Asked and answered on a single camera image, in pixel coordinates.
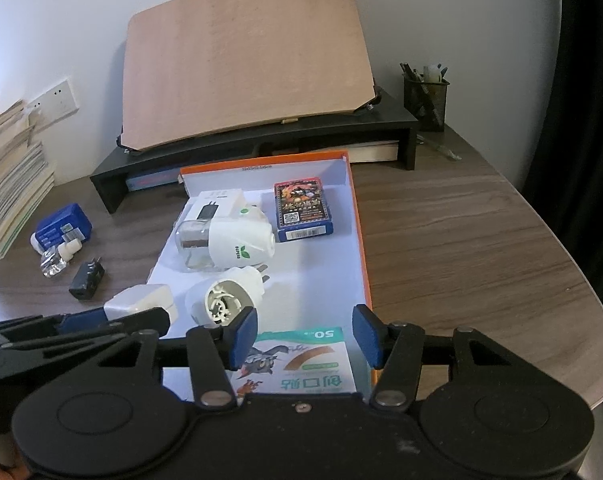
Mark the orange and white box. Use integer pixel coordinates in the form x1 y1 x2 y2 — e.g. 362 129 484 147
146 149 382 396

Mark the green and white bandage box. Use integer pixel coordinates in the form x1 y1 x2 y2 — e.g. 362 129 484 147
226 326 361 397

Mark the wooden reading board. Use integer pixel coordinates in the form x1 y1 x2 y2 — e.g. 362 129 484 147
118 0 382 153

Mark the white charger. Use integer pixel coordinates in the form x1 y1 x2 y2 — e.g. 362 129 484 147
103 283 180 329

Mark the black mesh pen holder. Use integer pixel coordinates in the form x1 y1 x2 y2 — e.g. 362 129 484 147
403 72 451 133

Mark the blue box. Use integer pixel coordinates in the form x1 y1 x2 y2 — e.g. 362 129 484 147
32 203 93 256

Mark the blue book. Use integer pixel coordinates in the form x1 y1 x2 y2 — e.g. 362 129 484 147
126 167 183 192

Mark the stack of worn books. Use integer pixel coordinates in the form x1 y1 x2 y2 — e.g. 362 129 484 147
0 96 56 267

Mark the playing card deck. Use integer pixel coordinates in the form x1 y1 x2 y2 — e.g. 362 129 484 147
273 176 335 243

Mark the black plug adapter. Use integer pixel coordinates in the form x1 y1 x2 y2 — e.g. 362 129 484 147
68 255 106 302

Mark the black desk riser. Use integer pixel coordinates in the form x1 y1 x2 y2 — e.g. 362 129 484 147
90 87 419 214

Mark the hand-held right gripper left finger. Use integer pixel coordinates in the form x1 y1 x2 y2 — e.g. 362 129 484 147
94 306 259 411

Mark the small clear bottle white cap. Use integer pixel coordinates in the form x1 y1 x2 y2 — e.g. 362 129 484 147
40 239 83 279

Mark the pen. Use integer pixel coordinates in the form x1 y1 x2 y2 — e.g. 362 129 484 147
416 135 463 162

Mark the white repellent heater with bottle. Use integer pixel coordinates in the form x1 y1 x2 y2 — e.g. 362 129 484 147
176 204 276 273

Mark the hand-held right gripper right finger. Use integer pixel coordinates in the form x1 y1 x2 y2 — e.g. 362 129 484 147
352 304 513 411

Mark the small white adapter box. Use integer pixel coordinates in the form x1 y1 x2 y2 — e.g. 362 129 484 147
188 188 246 227

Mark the white wall socket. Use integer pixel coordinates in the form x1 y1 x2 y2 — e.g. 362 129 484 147
28 77 80 123

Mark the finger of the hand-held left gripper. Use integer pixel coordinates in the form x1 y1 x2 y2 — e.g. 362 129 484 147
0 308 110 341
0 306 171 361

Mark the beige book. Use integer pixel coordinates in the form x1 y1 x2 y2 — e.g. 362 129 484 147
351 141 399 164

